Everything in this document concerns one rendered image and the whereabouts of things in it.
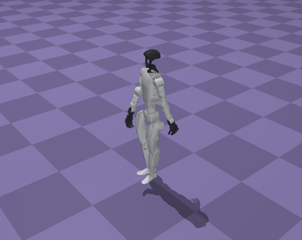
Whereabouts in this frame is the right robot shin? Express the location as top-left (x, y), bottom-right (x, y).
top-left (141, 144), bottom-right (149, 171)

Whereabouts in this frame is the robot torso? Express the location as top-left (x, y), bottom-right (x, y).
top-left (141, 68), bottom-right (162, 123)

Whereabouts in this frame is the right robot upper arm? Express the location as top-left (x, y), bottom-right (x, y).
top-left (134, 68), bottom-right (146, 96)

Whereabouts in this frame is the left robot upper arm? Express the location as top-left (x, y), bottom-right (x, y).
top-left (153, 76), bottom-right (167, 108)

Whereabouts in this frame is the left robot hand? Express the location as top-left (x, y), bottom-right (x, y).
top-left (167, 121), bottom-right (179, 135)

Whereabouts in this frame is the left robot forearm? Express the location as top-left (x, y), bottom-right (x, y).
top-left (162, 100), bottom-right (174, 124)

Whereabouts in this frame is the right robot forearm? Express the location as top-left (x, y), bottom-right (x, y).
top-left (129, 92), bottom-right (140, 113)

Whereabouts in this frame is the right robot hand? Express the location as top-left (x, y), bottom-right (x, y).
top-left (125, 107), bottom-right (134, 128)

